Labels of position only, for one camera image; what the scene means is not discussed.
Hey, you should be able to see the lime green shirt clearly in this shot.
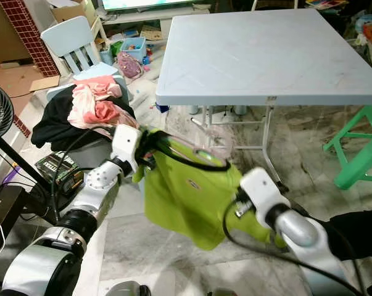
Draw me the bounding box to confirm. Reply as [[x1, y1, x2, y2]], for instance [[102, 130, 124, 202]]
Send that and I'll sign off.
[[133, 127, 290, 251]]

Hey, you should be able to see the pink plastic hanger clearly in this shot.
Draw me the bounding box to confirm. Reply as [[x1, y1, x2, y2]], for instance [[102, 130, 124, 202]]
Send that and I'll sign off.
[[193, 126, 237, 160]]

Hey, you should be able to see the pink and coral garment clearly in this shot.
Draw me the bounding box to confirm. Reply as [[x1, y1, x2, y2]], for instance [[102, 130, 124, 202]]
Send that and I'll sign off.
[[67, 75, 128, 131]]

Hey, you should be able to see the black printed carton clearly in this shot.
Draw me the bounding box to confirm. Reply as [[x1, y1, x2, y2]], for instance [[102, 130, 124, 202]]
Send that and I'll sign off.
[[35, 153, 83, 198]]

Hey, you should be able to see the pink kids backpack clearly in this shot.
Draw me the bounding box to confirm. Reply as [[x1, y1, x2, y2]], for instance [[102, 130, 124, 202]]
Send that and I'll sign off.
[[116, 51, 145, 80]]

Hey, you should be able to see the black garment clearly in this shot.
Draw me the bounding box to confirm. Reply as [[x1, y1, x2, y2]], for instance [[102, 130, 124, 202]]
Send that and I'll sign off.
[[33, 86, 137, 153]]

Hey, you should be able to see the light blue kids chair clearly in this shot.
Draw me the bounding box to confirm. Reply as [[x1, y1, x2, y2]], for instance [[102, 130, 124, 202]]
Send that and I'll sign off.
[[41, 15, 107, 76], [47, 62, 131, 210]]

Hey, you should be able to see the blue toy bin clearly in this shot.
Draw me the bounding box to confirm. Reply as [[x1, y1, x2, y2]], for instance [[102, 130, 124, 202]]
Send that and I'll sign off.
[[119, 36, 148, 62]]

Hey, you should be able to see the green plastic stool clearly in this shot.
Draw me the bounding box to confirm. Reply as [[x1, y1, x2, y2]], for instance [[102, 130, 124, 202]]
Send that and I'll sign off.
[[323, 105, 372, 191]]

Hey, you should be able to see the dark wooden side table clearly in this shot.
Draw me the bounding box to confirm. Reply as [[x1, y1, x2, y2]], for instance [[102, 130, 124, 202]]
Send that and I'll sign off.
[[0, 184, 27, 266]]

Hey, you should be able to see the white television stand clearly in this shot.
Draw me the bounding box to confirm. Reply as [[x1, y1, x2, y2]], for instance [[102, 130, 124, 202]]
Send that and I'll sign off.
[[102, 6, 212, 41]]

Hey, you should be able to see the grey robot left leg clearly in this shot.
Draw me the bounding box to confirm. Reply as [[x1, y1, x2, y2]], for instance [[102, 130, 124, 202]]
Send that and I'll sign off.
[[105, 281, 152, 296]]

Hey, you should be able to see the flat cardboard sheet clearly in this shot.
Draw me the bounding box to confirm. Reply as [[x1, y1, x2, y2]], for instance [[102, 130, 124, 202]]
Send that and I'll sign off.
[[0, 62, 61, 99]]

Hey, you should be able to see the light blue plastic folding table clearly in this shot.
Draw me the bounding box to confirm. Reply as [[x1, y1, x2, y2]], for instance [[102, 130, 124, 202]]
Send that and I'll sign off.
[[155, 9, 372, 176]]

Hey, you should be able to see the flat screen television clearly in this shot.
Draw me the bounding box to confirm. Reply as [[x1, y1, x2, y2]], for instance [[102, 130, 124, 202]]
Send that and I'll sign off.
[[99, 0, 212, 12]]

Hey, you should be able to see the brown cardboard box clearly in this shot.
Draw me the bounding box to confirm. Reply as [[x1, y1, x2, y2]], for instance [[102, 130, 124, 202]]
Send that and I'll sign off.
[[50, 0, 99, 25]]

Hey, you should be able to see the red brick pillar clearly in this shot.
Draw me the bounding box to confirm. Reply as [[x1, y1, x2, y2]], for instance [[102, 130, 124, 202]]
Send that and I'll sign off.
[[0, 0, 62, 78]]

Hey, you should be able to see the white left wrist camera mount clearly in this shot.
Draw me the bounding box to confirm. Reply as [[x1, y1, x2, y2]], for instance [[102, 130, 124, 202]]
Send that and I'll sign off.
[[112, 123, 144, 174]]

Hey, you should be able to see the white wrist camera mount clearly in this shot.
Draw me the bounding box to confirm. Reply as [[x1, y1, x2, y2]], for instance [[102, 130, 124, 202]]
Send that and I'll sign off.
[[239, 168, 292, 214], [112, 123, 144, 174]]

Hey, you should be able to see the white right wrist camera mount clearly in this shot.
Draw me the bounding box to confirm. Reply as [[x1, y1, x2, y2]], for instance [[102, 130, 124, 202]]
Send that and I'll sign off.
[[239, 168, 292, 214]]

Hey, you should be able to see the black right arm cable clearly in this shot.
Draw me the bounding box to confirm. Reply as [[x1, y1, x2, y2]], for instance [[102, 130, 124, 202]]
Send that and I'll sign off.
[[222, 200, 365, 296]]

